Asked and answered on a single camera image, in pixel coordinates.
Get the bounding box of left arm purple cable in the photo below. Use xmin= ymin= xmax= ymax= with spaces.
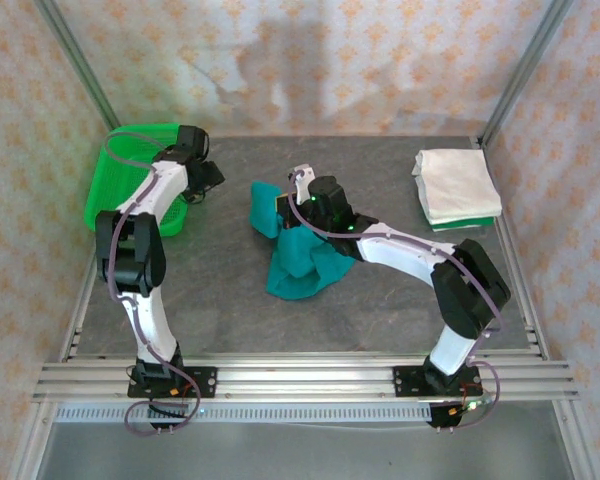
xmin=103 ymin=130 xmax=202 ymax=437

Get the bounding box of long aluminium mounting rail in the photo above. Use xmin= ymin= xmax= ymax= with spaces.
xmin=32 ymin=352 xmax=580 ymax=404

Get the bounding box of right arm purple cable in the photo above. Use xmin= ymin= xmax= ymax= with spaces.
xmin=287 ymin=169 xmax=505 ymax=431

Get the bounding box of green folded t-shirt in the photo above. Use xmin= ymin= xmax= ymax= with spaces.
xmin=432 ymin=216 xmax=496 ymax=233

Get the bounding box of white folded t-shirt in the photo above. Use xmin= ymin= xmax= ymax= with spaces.
xmin=411 ymin=148 xmax=504 ymax=226

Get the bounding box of black electronics bracket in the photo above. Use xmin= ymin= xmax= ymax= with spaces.
xmin=428 ymin=399 xmax=481 ymax=432

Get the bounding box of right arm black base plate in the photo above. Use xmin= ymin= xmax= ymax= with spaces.
xmin=393 ymin=364 xmax=483 ymax=399

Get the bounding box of green plastic basket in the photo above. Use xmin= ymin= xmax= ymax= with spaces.
xmin=83 ymin=123 xmax=194 ymax=239

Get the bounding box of aluminium frame post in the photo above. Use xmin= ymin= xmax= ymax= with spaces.
xmin=34 ymin=0 xmax=121 ymax=131
xmin=479 ymin=0 xmax=574 ymax=146

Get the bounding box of teal t-shirt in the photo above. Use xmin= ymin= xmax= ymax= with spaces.
xmin=249 ymin=180 xmax=354 ymax=301

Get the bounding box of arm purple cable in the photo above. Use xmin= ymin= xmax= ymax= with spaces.
xmin=103 ymin=130 xmax=202 ymax=437
xmin=287 ymin=169 xmax=505 ymax=431

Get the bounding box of white slotted cable duct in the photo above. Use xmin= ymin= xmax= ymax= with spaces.
xmin=54 ymin=402 xmax=434 ymax=425

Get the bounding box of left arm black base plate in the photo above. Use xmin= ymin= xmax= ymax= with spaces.
xmin=127 ymin=366 xmax=218 ymax=400

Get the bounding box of aluminium frame leg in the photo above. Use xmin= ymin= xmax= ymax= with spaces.
xmin=552 ymin=399 xmax=596 ymax=480
xmin=7 ymin=402 xmax=56 ymax=480

